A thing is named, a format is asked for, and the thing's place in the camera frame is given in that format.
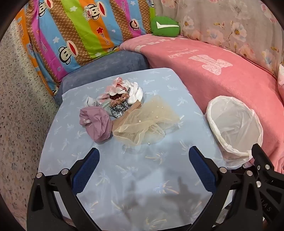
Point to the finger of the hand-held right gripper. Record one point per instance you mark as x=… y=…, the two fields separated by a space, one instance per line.
x=266 y=207
x=261 y=160

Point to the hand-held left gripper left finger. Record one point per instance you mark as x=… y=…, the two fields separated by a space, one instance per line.
x=87 y=168

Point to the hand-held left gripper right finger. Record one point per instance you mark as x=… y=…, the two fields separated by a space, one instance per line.
x=200 y=168

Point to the bin with white plastic liner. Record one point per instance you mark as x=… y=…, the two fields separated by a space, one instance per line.
x=233 y=124

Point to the light grey sock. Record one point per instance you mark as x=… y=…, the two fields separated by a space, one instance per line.
x=91 y=102

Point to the dark red velvet scrunchie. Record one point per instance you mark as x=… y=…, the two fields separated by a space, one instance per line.
x=113 y=97

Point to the tan spotted scrunchie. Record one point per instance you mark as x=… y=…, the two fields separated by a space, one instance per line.
x=122 y=99

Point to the white and pink cloth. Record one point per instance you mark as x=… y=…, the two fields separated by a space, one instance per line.
x=116 y=85

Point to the mauve cap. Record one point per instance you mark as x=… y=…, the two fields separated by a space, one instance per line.
x=97 y=124

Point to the light blue palm print cloth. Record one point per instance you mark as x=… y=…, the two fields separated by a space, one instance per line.
x=137 y=168

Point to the leopard print scrunchie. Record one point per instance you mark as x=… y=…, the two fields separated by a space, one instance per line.
x=118 y=110

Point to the pale grey-green cloth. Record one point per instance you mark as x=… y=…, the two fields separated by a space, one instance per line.
x=104 y=104

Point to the beige tulle with pearls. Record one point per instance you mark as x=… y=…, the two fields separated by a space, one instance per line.
x=142 y=124

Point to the pink white pillow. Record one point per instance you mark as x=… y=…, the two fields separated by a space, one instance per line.
x=281 y=82

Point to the pink blanket with bow print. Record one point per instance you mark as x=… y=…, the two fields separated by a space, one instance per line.
x=199 y=73

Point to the blue-grey upholstered seat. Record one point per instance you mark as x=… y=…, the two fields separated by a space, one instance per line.
x=99 y=66

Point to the striped monkey print quilt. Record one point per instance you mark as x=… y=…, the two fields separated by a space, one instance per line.
x=73 y=28

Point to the floral grey pillow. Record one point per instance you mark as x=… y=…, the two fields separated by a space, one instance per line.
x=221 y=22

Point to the green round cushion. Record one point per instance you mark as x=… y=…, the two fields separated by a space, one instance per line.
x=165 y=28

